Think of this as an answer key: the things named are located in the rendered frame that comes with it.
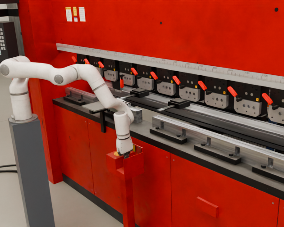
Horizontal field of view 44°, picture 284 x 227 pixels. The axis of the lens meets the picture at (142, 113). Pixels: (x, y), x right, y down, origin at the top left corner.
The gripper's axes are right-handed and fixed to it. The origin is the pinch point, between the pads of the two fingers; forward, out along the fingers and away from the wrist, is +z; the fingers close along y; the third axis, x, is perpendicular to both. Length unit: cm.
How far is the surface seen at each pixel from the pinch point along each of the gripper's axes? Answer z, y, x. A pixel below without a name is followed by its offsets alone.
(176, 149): -7.0, -20.0, 26.0
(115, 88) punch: -28, -33, -53
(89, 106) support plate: -21, -9, -55
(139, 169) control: 9.0, -5.9, 4.7
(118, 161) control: 3.0, 3.4, -4.7
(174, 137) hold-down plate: -9.8, -27.0, 17.0
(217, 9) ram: -87, -39, 45
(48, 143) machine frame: 34, -1, -136
